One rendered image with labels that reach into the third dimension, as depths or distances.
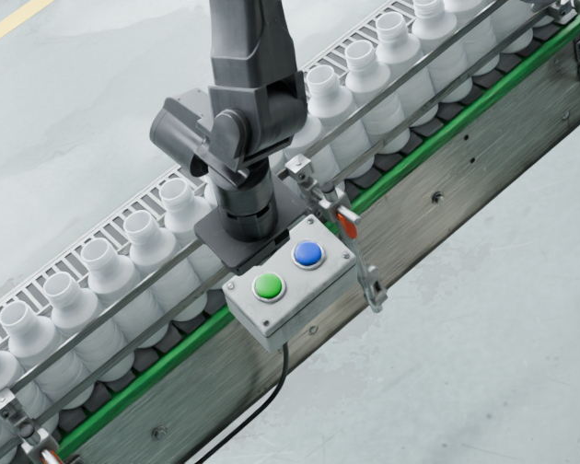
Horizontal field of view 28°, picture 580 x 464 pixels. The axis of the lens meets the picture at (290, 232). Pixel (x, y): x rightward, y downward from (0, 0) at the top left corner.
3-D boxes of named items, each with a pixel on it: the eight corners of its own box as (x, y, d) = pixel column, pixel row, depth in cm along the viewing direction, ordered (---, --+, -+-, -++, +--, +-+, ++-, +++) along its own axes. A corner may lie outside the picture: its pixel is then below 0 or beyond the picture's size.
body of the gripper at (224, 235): (193, 235, 118) (182, 200, 111) (269, 175, 121) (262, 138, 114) (234, 277, 115) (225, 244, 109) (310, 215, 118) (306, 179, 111)
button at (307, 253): (309, 239, 134) (308, 234, 133) (327, 257, 133) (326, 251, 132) (290, 256, 133) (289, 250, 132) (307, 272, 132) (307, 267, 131)
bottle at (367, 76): (409, 155, 155) (378, 62, 143) (365, 158, 157) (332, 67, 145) (413, 123, 158) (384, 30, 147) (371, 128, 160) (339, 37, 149)
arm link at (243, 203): (237, 197, 104) (281, 156, 106) (184, 154, 107) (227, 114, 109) (245, 232, 111) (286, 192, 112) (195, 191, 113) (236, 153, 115)
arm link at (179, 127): (245, 126, 100) (308, 98, 106) (153, 54, 104) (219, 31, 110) (214, 227, 107) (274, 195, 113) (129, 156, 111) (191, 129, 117)
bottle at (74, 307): (121, 337, 148) (66, 256, 137) (145, 362, 144) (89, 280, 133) (85, 366, 147) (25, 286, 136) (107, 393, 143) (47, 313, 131)
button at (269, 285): (271, 272, 133) (269, 266, 131) (287, 289, 131) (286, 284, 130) (250, 288, 132) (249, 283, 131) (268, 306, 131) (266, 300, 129)
